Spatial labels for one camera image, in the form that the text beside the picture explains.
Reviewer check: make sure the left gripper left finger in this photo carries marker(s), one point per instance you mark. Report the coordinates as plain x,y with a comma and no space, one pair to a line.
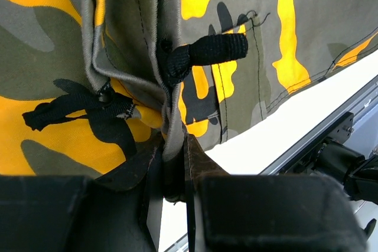
120,211

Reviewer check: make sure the orange green camouflage trousers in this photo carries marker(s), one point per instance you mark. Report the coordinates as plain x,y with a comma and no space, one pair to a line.
86,84

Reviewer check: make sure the aluminium rail frame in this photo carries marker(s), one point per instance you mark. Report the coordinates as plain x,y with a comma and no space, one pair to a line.
363,139

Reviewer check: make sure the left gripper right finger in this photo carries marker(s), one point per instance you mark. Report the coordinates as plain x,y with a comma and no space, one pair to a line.
264,212

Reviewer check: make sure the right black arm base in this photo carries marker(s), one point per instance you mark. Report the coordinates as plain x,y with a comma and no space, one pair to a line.
327,155

